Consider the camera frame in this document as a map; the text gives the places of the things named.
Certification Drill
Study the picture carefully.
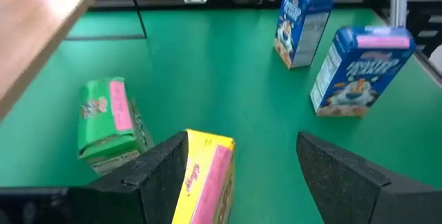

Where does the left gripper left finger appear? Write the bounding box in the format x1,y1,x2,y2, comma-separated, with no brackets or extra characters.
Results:
0,130,189,224

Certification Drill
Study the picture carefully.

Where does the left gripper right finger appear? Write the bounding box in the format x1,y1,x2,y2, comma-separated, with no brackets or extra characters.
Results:
296,131,442,224

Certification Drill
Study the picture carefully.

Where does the yellow Corn Pops cereal box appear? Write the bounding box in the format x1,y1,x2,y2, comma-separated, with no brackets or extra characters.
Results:
171,129,236,224

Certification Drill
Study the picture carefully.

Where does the green Apple Jacks cereal box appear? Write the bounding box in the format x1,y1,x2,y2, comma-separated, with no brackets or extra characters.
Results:
76,76,155,177

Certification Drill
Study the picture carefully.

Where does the blue Frosted Flakes cereal box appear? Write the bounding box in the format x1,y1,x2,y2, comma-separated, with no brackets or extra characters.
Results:
309,25,418,118
273,0,334,71

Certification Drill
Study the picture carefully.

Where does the wooden shelf with black legs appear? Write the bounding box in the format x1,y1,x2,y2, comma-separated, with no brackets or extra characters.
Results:
0,0,148,123

